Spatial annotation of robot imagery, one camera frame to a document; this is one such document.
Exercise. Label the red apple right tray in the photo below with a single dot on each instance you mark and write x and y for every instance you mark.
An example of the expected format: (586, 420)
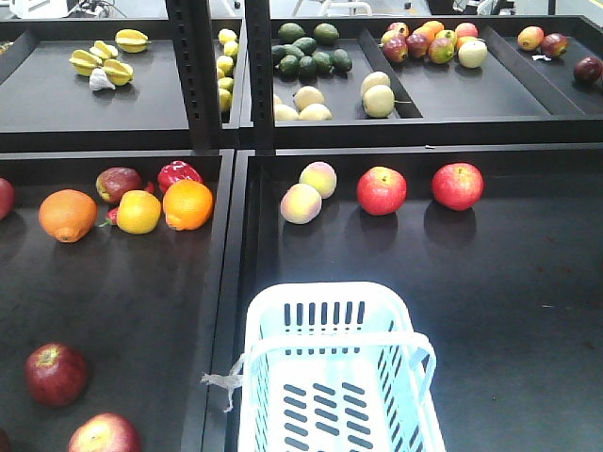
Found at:
(457, 186)

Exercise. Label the white garlic bulb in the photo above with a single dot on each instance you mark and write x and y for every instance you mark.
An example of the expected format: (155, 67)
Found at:
(99, 80)

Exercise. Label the yellow apple in group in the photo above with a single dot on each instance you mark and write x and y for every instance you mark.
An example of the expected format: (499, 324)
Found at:
(139, 212)

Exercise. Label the orange left of group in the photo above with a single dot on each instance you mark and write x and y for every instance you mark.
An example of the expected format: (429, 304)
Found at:
(68, 215)

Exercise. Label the yellow starfruit left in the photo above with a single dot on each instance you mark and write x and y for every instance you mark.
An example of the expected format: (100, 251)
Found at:
(84, 62)

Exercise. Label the dark red apple front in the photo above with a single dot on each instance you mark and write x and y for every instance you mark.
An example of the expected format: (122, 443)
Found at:
(56, 375)

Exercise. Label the red apple centre tray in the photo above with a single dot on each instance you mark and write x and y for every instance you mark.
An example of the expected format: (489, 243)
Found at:
(381, 191)

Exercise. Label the red-green apple behind group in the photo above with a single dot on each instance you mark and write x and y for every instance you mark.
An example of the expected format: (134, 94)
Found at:
(112, 183)

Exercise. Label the red apple bottom edge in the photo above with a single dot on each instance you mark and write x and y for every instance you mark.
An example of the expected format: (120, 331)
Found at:
(105, 432)

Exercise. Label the pink red apple middle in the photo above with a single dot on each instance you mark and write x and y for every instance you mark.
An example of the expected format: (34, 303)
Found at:
(7, 198)

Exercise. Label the black wooden produce stand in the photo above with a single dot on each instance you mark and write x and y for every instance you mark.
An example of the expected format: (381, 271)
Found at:
(509, 291)

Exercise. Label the yellow starfruit back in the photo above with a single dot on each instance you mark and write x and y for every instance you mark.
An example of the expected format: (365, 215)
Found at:
(132, 41)

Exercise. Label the yellow starfruit right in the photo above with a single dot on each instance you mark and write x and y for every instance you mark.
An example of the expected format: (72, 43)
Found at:
(117, 72)

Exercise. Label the orange of group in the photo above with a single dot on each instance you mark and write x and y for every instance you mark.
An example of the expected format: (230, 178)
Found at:
(187, 205)
(68, 215)

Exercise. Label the orange right of group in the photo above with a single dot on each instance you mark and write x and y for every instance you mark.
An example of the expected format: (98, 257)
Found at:
(187, 205)

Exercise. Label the red bell pepper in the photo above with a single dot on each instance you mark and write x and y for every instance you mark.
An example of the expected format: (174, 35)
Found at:
(176, 171)

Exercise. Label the red chili pepper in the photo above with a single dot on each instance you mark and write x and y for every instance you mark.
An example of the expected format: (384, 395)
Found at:
(110, 217)

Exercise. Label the pale peach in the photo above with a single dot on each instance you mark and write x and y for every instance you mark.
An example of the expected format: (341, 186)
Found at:
(321, 176)
(300, 204)

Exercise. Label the red apple tray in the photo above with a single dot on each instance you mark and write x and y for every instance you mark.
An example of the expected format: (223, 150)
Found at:
(457, 186)
(381, 191)

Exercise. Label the pale peach back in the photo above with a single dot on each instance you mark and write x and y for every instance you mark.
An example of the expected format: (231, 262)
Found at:
(321, 176)

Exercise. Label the yellow starfruit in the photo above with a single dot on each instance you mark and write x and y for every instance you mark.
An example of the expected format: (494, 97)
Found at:
(132, 41)
(117, 72)
(84, 62)

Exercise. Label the pale peach front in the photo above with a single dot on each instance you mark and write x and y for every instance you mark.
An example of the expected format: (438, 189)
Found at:
(300, 204)

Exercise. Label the light blue plastic basket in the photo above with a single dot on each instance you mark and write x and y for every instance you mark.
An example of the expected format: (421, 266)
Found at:
(335, 366)

